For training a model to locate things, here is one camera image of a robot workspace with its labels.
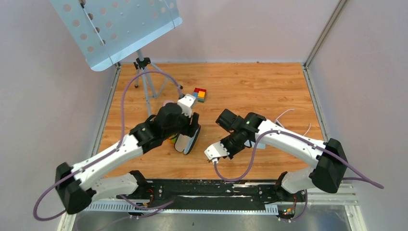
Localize black glasses case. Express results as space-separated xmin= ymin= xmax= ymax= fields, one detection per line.
xmin=174 ymin=125 xmax=201 ymax=155

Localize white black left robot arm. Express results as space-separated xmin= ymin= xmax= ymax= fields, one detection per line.
xmin=55 ymin=103 xmax=201 ymax=215

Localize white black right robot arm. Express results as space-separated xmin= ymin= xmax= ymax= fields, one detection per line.
xmin=204 ymin=109 xmax=347 ymax=201

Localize right blue cleaning cloth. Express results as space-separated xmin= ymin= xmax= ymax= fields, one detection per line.
xmin=256 ymin=143 xmax=266 ymax=149

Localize pink glasses case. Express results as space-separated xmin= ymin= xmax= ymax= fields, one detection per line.
xmin=162 ymin=100 xmax=175 ymax=107

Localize colourful toy brick cube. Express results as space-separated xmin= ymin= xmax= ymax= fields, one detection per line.
xmin=193 ymin=88 xmax=207 ymax=103

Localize perforated music stand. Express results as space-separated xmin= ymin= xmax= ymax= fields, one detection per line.
xmin=49 ymin=0 xmax=184 ymax=117

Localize white frame sunglasses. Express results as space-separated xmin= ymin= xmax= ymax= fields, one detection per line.
xmin=273 ymin=108 xmax=312 ymax=136

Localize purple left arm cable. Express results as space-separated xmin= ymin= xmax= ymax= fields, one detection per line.
xmin=33 ymin=70 xmax=186 ymax=224

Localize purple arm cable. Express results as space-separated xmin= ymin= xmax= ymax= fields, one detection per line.
xmin=33 ymin=70 xmax=186 ymax=224
xmin=213 ymin=130 xmax=384 ymax=222

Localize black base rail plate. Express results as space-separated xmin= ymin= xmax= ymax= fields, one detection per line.
xmin=124 ymin=179 xmax=306 ymax=218

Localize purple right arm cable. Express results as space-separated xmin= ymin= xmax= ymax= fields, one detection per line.
xmin=213 ymin=130 xmax=384 ymax=222

